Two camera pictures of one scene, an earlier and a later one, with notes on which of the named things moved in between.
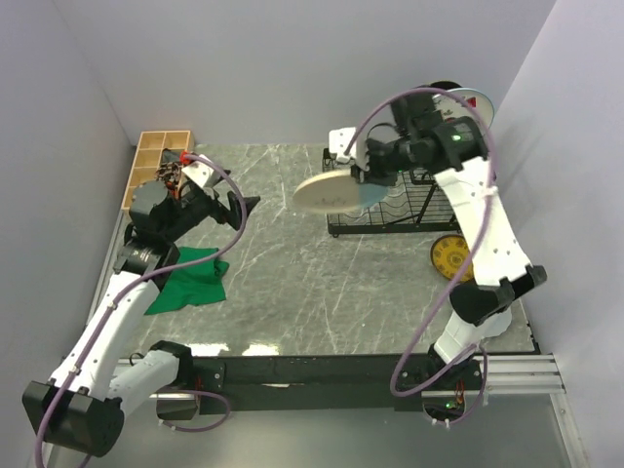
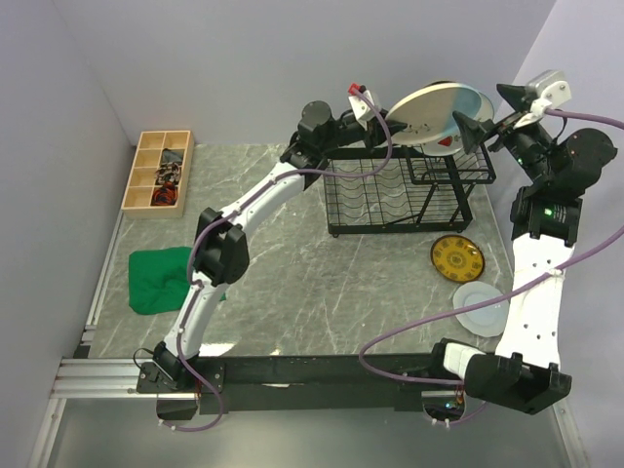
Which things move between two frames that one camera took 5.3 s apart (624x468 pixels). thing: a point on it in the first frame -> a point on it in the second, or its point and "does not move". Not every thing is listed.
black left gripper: (224, 214) -> (374, 136)
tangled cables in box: (169, 170) does not move
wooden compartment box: (151, 145) does not move
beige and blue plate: (336, 192) -> (429, 112)
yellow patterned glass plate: (448, 254) does not move
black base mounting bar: (267, 384) does not move
